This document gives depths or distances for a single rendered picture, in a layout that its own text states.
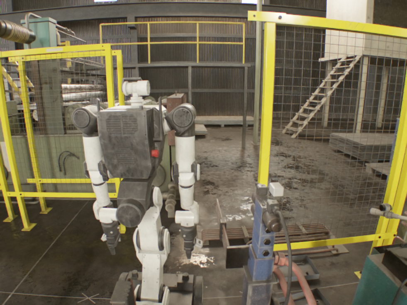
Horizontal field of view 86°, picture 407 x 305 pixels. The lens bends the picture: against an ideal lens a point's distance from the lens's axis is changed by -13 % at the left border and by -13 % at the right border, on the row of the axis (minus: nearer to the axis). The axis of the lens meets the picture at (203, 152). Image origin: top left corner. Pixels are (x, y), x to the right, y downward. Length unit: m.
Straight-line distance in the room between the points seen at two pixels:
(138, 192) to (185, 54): 11.33
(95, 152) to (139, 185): 0.27
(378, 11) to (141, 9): 8.97
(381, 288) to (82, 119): 1.40
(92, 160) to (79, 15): 11.76
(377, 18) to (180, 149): 8.69
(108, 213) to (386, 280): 1.29
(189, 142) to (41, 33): 2.70
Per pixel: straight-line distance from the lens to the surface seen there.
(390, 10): 9.71
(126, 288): 0.74
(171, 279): 1.84
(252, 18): 1.43
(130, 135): 0.96
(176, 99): 2.97
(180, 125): 1.01
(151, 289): 1.55
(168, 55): 12.26
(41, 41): 3.44
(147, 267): 1.54
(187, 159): 1.09
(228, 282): 2.09
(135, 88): 1.13
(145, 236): 1.42
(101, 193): 1.30
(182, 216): 1.28
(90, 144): 1.20
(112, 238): 1.48
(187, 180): 1.14
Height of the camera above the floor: 1.45
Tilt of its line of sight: 15 degrees down
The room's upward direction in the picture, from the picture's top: straight up
